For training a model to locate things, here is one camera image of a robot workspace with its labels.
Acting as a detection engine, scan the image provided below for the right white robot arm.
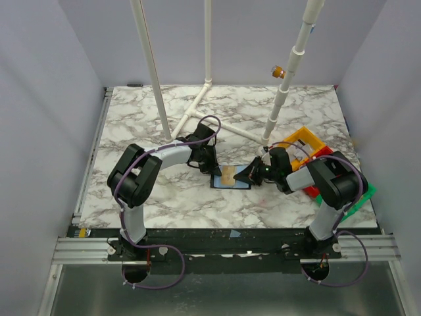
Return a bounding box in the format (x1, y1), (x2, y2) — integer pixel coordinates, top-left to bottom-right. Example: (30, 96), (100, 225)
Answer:
(234, 147), (368, 258)

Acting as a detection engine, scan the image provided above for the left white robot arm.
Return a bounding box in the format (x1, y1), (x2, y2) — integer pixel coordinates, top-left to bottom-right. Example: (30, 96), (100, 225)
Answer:
(107, 122), (222, 260)

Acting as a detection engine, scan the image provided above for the yellow plastic bin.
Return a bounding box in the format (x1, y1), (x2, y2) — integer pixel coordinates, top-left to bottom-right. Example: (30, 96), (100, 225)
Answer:
(278, 126), (332, 171)

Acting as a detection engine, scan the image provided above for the red plastic bin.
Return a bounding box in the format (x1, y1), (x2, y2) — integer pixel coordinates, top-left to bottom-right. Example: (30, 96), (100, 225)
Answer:
(303, 186), (320, 199)

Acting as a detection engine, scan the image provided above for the green plastic bin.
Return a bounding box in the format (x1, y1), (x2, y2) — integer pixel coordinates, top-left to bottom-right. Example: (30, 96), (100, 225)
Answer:
(312, 184), (377, 221)

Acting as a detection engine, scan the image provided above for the orange knob on pipe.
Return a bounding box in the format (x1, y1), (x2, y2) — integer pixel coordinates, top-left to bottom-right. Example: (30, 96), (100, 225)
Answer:
(272, 65), (286, 79)

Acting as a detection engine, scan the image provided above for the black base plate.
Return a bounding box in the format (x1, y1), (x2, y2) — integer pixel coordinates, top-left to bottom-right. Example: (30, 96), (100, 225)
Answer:
(88, 228), (384, 275)

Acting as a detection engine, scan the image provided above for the left aluminium side rail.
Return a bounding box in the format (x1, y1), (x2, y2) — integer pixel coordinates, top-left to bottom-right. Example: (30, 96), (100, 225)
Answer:
(71, 87), (114, 226)

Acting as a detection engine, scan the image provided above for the white PVC pipe frame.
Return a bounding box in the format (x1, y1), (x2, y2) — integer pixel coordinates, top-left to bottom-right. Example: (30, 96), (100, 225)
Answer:
(130, 0), (324, 145)

